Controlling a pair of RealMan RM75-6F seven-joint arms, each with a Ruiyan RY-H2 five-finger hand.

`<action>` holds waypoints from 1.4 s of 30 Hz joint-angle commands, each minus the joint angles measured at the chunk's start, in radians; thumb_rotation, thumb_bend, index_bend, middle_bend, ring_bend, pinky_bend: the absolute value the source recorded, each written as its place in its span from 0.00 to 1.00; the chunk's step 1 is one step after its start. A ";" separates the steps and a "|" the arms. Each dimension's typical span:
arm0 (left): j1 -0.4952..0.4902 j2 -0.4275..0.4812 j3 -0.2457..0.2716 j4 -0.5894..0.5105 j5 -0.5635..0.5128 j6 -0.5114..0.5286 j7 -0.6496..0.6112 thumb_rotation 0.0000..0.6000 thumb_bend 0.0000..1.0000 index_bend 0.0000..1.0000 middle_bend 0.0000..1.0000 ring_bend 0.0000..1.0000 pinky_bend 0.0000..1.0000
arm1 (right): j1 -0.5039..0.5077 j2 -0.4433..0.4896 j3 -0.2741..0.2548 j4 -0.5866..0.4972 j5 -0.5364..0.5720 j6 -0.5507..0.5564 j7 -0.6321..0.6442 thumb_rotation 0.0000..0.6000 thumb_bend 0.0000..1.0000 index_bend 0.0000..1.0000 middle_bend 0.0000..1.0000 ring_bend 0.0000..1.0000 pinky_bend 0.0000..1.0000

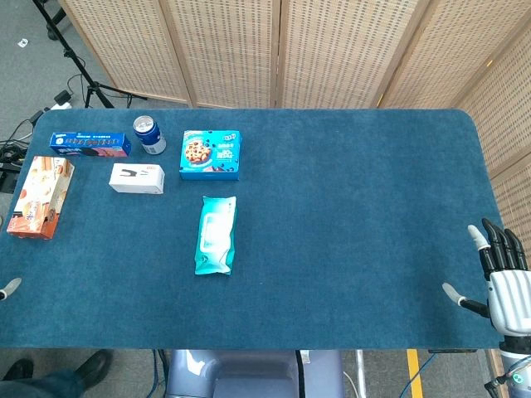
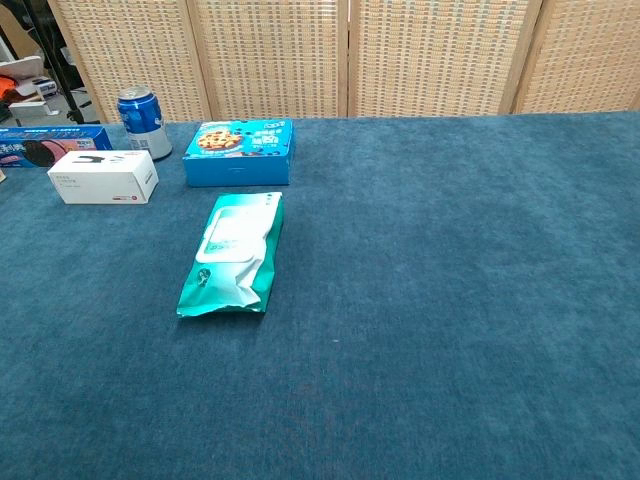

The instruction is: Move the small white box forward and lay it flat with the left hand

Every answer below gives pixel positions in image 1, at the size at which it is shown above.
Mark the white small box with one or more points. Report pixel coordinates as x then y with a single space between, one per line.
137 178

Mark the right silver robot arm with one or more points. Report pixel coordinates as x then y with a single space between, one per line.
516 365

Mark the wooden woven folding screen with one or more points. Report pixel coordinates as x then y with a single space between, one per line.
332 49

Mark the long blue cookie package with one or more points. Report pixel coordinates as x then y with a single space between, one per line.
89 143

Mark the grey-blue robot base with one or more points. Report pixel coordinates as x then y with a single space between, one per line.
253 373

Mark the white power strip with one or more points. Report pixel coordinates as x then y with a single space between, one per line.
62 99

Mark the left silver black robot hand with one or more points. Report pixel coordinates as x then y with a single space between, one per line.
10 286

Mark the black tripod stand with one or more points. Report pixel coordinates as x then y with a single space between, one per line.
79 66

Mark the blue soda can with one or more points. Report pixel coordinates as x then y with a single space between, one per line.
149 134

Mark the blue jeans leg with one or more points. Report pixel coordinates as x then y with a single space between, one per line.
41 385

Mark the blue felt table cover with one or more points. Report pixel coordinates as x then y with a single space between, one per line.
332 228

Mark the orange wafer biscuit box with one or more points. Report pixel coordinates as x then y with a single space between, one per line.
39 199

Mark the black leather shoe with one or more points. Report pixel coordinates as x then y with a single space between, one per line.
18 368
95 367

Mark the blue chocolate chip cookie box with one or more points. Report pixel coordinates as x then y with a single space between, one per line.
210 155

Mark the teal wet wipes pack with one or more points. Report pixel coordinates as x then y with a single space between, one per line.
215 236

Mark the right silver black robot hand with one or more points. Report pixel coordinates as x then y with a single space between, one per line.
510 294

